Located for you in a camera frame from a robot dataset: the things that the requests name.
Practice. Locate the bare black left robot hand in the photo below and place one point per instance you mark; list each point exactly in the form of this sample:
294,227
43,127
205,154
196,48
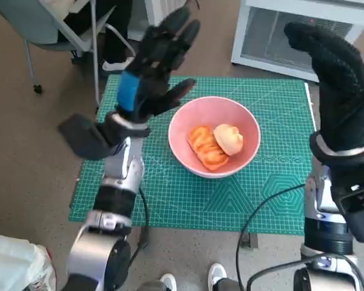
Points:
151,85

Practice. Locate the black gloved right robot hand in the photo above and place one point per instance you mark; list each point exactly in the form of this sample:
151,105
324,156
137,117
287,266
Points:
342,100

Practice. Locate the pink bowl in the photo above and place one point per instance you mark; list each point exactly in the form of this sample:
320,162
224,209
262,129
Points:
182,121

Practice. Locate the long braided toy bread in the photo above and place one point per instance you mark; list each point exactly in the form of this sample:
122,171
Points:
203,145

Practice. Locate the round toy bread bun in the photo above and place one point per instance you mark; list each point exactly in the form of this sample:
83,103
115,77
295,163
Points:
229,139

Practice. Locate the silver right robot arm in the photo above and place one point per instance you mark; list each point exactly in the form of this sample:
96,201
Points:
318,194

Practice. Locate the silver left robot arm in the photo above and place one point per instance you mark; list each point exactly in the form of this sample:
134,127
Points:
124,169

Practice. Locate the person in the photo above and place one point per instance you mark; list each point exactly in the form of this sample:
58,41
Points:
115,30

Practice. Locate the narrow white cabinet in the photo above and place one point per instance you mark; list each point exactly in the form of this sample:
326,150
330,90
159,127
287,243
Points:
157,9

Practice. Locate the white cabinet with mesh front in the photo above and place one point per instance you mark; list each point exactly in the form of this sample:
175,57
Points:
261,36

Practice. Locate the green cutting mat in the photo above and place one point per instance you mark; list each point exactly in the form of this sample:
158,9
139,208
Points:
176,197

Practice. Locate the grey office chair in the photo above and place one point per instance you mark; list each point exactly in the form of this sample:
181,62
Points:
24,24

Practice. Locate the dark metal table leg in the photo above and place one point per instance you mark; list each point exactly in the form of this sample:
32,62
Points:
250,241
142,235

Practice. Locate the white shoe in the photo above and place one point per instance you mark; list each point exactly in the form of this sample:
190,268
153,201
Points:
168,282
216,272

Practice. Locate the white plastic bag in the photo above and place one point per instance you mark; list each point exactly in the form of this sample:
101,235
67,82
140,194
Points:
15,260

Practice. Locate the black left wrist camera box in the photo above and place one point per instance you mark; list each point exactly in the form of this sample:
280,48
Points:
85,136

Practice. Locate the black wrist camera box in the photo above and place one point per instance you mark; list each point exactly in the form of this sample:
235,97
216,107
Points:
85,136
361,218

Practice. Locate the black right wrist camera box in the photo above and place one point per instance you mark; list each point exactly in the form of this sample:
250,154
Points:
361,218

